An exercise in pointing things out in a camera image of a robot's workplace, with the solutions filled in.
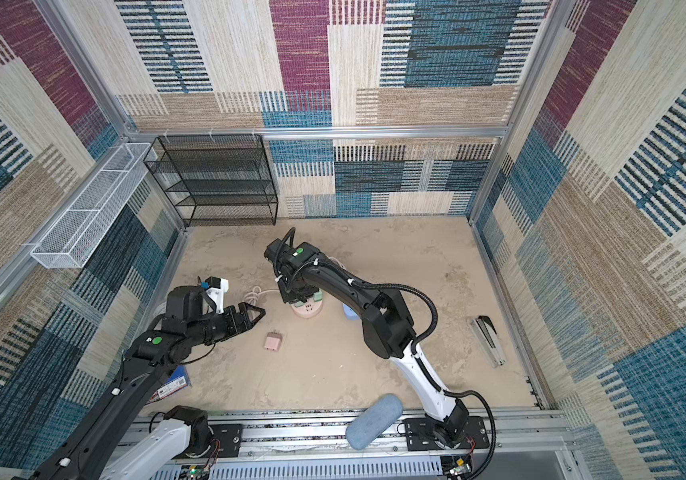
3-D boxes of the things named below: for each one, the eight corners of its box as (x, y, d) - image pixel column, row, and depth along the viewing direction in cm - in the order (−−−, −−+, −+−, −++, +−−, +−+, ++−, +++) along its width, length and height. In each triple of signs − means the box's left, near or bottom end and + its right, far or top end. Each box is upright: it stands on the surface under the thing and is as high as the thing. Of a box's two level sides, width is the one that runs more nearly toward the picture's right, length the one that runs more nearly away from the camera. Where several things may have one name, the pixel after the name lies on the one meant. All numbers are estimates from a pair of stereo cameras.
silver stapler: (489, 368, 86) (494, 364, 84) (467, 323, 95) (471, 317, 92) (507, 364, 87) (512, 360, 84) (483, 320, 96) (487, 314, 93)
